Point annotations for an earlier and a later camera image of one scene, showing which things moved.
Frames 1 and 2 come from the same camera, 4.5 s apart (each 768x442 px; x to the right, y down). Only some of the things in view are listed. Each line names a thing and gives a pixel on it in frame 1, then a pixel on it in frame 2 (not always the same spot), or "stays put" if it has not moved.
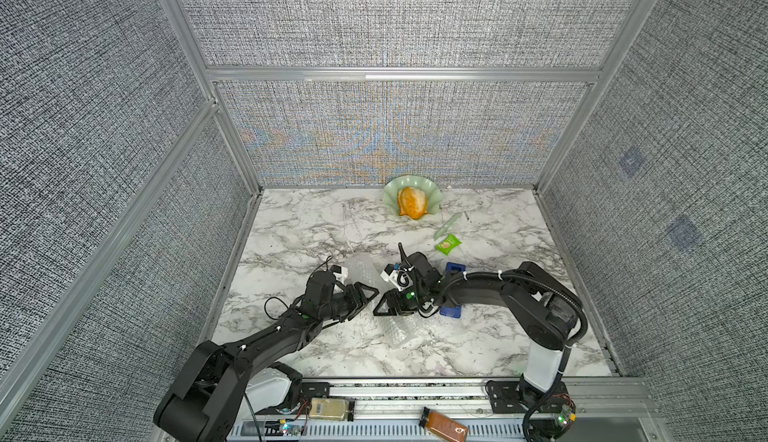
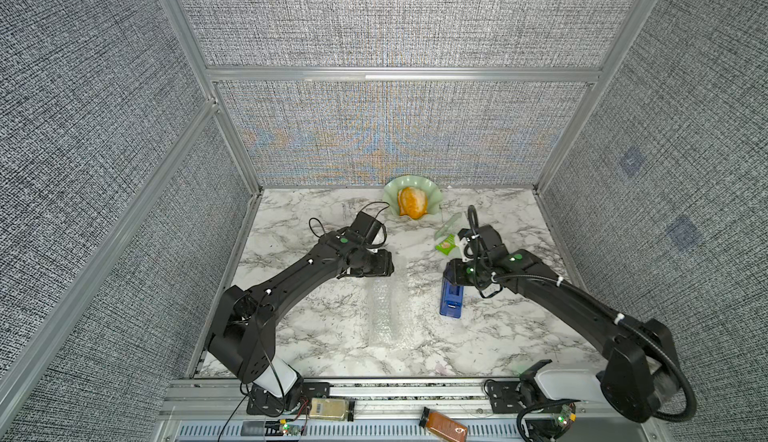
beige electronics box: (328, 408) stays put
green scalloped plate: (413, 196) stays put
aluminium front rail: (591, 410) stays put
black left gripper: (360, 297) -> (384, 267)
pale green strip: (447, 224) stays put
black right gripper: (387, 298) -> (452, 274)
